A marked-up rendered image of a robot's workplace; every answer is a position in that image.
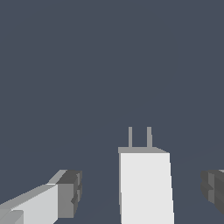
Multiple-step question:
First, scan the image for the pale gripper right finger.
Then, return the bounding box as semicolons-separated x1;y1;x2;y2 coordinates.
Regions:
199;169;224;216

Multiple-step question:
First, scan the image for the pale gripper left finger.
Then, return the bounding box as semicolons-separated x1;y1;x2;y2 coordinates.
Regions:
0;169;83;224

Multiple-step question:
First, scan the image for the white charger with grey prongs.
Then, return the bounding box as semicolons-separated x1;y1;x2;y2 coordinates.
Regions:
117;126;176;224

